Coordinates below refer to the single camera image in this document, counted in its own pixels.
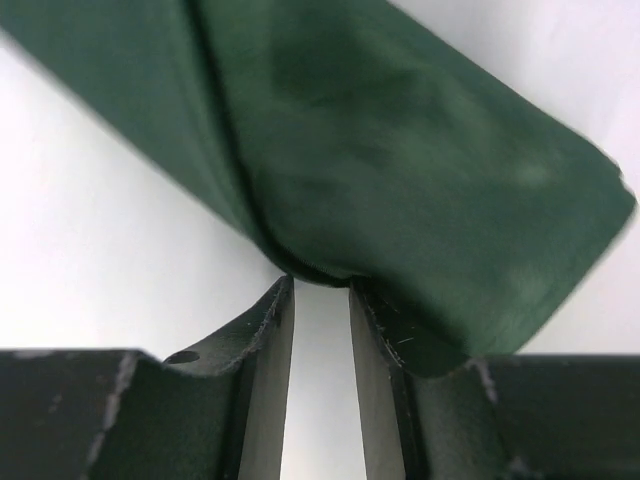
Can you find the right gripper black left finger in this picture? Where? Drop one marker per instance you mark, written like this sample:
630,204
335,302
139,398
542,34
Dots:
214,410

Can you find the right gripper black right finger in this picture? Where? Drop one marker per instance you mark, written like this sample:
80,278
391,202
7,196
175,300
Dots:
430,412

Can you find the dark green cloth napkin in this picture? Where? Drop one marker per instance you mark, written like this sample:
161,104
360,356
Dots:
346,140

